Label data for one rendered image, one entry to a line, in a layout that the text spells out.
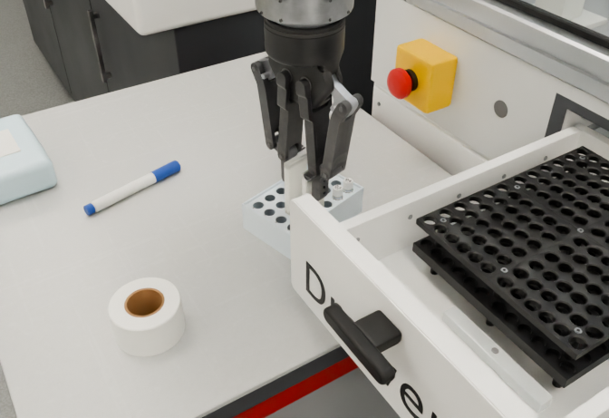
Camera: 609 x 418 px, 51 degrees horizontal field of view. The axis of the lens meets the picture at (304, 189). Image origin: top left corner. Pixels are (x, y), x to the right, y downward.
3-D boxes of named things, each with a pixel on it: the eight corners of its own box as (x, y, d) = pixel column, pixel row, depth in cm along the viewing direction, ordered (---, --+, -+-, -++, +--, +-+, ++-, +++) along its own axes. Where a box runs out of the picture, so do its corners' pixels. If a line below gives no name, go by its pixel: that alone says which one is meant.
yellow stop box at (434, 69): (421, 117, 83) (429, 66, 78) (387, 93, 87) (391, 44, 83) (451, 106, 85) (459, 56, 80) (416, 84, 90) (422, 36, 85)
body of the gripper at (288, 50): (242, 11, 58) (247, 100, 64) (310, 38, 54) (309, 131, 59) (299, -11, 63) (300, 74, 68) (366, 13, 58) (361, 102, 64)
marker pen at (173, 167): (91, 218, 79) (88, 209, 78) (83, 212, 80) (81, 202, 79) (181, 172, 86) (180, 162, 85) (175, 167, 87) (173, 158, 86)
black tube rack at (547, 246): (555, 408, 49) (577, 354, 45) (409, 269, 61) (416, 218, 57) (722, 295, 58) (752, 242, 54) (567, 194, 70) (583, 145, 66)
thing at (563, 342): (575, 360, 46) (577, 354, 45) (415, 223, 57) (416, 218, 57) (592, 349, 46) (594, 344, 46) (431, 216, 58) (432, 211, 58)
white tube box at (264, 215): (293, 261, 73) (292, 236, 70) (243, 228, 77) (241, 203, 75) (362, 211, 80) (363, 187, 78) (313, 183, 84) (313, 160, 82)
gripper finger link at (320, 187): (321, 153, 67) (343, 164, 65) (320, 191, 70) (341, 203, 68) (311, 159, 66) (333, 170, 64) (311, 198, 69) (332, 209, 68)
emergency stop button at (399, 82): (401, 105, 82) (404, 77, 79) (382, 92, 84) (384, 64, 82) (420, 99, 83) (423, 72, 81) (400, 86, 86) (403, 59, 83)
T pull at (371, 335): (381, 390, 43) (383, 377, 42) (321, 317, 48) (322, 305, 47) (423, 366, 45) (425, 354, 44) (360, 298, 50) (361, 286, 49)
